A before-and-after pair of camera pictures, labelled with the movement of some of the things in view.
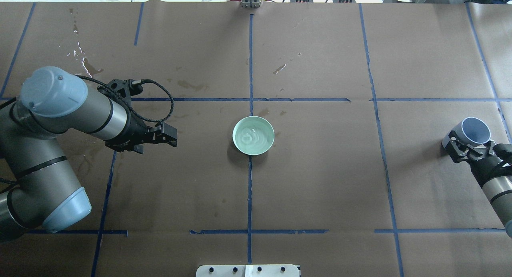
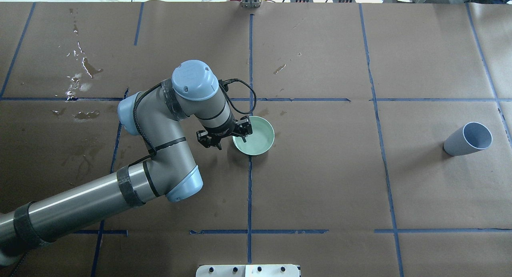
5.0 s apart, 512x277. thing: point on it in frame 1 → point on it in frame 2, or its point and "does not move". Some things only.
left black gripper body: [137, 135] → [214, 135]
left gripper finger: [172, 142] → [206, 140]
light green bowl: [253, 135] does not move
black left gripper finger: [164, 131] → [244, 127]
